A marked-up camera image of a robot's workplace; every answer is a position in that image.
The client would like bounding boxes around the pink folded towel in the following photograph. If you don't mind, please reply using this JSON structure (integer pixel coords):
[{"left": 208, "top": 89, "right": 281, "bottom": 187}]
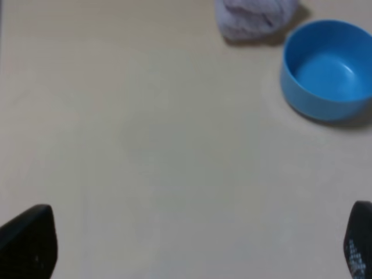
[{"left": 214, "top": 0, "right": 299, "bottom": 42}]

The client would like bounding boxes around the blue plastic bowl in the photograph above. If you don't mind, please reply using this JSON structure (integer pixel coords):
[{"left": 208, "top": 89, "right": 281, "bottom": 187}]
[{"left": 280, "top": 20, "right": 371, "bottom": 122}]

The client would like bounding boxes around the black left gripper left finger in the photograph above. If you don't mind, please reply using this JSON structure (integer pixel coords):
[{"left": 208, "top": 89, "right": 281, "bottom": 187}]
[{"left": 1, "top": 204, "right": 58, "bottom": 279}]

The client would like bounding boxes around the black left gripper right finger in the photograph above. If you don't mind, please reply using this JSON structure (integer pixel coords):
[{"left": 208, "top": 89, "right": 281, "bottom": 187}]
[{"left": 343, "top": 201, "right": 372, "bottom": 279}]

